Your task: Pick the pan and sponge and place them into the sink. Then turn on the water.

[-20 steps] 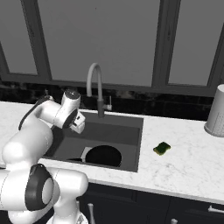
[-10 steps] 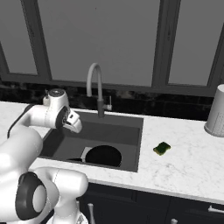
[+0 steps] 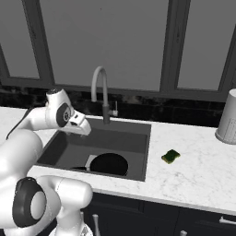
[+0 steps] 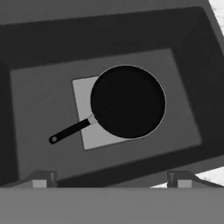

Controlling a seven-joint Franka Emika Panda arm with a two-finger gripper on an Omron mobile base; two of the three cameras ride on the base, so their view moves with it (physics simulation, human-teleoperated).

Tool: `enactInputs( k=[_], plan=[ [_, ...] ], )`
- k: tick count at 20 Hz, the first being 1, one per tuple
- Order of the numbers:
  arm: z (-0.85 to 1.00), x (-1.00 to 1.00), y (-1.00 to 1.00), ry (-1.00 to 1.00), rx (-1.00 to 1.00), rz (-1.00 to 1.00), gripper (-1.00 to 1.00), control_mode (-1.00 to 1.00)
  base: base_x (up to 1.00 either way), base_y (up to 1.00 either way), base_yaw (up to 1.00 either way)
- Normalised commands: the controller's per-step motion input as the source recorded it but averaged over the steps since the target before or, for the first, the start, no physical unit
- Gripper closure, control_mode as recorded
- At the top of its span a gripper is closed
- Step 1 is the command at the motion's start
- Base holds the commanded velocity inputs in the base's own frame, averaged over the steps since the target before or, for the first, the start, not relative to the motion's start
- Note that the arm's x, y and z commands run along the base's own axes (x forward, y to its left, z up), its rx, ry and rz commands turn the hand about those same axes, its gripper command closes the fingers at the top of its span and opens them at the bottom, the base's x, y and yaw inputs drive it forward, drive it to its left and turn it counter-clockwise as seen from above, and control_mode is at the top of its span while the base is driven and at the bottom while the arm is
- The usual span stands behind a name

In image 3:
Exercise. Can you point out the grey framed window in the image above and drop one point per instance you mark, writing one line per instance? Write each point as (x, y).
(104, 43)

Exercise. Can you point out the grey curved tap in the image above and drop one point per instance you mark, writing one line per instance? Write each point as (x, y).
(105, 92)

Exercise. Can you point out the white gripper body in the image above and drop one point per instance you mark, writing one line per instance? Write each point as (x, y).
(82, 125)

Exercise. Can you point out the dark cupboard door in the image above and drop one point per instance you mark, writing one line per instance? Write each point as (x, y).
(159, 222)
(120, 218)

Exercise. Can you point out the dark grey sink basin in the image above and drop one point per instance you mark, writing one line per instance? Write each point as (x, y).
(101, 139)

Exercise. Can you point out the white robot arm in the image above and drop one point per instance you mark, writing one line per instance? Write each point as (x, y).
(18, 159)

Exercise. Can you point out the dark drawer front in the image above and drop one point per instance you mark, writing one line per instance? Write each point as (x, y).
(202, 226)

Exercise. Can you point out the black pan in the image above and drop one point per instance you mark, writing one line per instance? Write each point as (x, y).
(109, 164)

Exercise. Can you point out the green yellow sponge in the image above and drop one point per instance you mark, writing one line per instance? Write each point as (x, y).
(171, 156)

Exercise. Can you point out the white cylindrical canister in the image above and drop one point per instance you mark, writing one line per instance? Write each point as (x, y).
(229, 123)

